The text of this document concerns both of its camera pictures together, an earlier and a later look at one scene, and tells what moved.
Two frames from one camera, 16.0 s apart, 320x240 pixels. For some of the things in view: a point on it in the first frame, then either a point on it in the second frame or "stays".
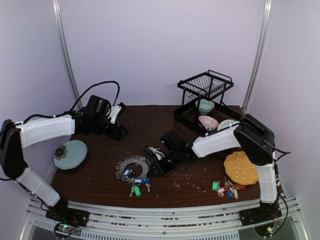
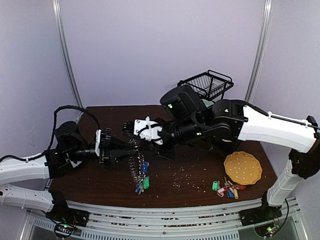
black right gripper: (163, 165) to (160, 146)
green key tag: (137, 191) to (146, 183)
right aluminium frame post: (267, 23) stays
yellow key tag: (236, 195) stays
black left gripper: (116, 133) to (108, 151)
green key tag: (215, 186) stays
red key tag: (220, 192) stays
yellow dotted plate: (240, 169) stays
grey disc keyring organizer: (120, 171) to (137, 166)
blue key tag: (230, 194) stays
